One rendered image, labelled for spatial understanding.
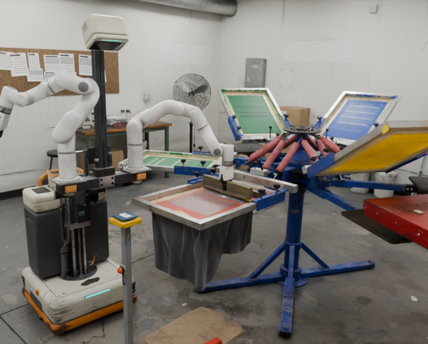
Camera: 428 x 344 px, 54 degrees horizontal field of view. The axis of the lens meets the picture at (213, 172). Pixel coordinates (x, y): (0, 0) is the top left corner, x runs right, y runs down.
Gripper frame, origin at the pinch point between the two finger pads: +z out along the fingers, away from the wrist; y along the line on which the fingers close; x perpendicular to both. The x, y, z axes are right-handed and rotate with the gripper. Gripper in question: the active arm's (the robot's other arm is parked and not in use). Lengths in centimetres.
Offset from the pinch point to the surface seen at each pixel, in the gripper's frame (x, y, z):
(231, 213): 29.5, 29.9, 3.1
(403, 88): -34, -418, -55
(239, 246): 21.6, 10.5, 31.8
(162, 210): 0, 54, 3
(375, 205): 94, -10, -10
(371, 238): 17, -230, 100
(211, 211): 14.6, 30.0, 6.0
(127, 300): -9, 73, 56
